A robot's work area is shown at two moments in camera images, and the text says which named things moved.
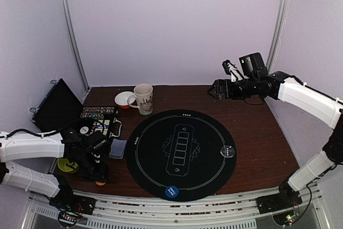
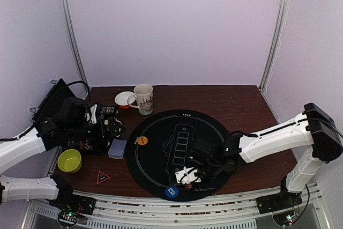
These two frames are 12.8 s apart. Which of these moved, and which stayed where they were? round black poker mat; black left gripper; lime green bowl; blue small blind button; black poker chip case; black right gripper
Moved: black right gripper; black left gripper
Stayed: lime green bowl; blue small blind button; black poker chip case; round black poker mat
